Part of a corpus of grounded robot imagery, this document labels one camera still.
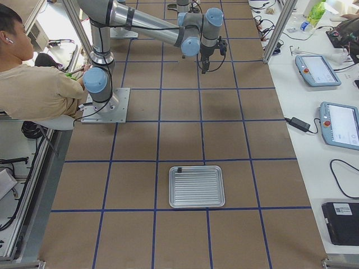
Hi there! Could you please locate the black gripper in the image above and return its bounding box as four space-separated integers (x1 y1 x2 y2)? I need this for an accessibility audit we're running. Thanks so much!
200 47 215 74

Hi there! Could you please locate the black power adapter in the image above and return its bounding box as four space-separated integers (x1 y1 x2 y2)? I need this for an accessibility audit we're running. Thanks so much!
285 117 310 132

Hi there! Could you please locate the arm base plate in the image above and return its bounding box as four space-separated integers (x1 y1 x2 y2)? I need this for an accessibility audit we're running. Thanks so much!
110 27 138 39
80 88 130 124

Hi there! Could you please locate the olive green brake shoe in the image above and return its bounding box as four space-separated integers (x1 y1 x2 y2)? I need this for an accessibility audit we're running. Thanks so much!
167 4 177 11

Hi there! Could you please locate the green plastic bottle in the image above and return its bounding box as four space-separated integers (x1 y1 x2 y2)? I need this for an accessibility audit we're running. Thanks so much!
300 0 326 31

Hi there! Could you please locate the black laptop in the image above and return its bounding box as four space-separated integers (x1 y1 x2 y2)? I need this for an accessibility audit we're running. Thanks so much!
321 202 358 246

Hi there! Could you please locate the teach pendant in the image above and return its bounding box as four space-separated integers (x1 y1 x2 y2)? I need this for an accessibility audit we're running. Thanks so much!
295 55 342 87
319 102 358 150

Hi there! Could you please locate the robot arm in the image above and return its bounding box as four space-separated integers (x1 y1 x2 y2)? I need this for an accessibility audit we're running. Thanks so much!
176 0 202 13
78 1 227 115

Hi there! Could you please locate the person in beige shirt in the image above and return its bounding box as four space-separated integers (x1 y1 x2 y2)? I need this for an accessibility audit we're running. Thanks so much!
1 5 84 121

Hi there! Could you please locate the aluminium frame post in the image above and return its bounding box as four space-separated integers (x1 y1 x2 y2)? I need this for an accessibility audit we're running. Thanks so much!
263 0 297 63

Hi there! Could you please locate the upper teach pendant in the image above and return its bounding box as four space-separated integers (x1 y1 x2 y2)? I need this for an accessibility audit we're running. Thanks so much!
295 55 342 87

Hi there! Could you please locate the lower teach pendant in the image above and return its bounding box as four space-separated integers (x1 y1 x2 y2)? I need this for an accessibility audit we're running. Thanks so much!
319 102 358 150

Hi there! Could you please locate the silver metal tray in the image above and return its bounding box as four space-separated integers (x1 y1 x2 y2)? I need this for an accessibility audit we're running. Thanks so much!
169 165 225 208

